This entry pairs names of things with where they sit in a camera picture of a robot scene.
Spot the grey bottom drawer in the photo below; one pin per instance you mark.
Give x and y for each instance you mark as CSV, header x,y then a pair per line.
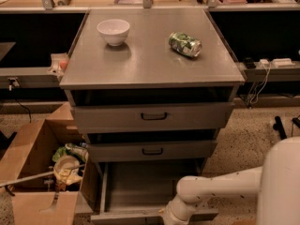
x,y
133,192

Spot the grey drawer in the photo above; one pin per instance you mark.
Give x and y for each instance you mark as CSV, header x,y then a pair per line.
x,y
138,151
133,192
151,117

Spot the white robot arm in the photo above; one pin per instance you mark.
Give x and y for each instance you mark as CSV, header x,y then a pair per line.
x,y
276,184

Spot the grey middle drawer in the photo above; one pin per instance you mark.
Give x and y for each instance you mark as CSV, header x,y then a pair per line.
x,y
138,151

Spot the grey top drawer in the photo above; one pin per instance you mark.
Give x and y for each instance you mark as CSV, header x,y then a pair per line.
x,y
151,117

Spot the grey metal drawer cabinet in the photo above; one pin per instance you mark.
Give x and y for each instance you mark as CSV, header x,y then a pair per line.
x,y
146,70

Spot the crumpled paper plate trash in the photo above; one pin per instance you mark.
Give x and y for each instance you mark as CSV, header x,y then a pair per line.
x,y
66,170

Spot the green plastic bag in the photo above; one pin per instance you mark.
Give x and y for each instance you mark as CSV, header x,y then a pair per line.
x,y
71,149

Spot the brown cardboard box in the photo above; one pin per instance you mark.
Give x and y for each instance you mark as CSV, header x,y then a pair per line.
x,y
31,153

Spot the black floor stand bar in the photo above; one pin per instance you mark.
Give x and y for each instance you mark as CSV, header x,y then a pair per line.
x,y
280,128

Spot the grey metal rod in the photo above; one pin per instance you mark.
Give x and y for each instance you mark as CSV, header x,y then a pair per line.
x,y
32,177

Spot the green crushed soda can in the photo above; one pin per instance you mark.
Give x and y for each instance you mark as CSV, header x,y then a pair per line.
x,y
187,45

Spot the white power strip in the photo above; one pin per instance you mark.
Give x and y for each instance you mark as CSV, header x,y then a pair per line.
x,y
282,62

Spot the small tray with orange ball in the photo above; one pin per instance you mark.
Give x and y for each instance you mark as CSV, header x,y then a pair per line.
x,y
59,63

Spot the white ceramic bowl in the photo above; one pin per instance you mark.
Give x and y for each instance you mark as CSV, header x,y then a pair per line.
x,y
114,31

